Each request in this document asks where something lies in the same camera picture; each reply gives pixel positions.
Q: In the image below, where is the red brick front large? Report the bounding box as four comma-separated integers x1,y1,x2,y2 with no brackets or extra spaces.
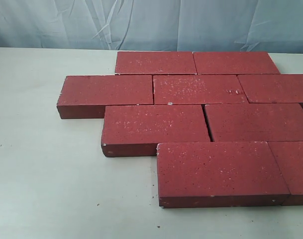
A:
157,141,290,208

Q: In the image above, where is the red brick with white chip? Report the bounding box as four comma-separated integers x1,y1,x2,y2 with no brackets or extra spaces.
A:
153,75,248,105

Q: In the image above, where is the light blue backdrop cloth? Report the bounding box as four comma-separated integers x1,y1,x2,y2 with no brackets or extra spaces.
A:
0,0,303,53

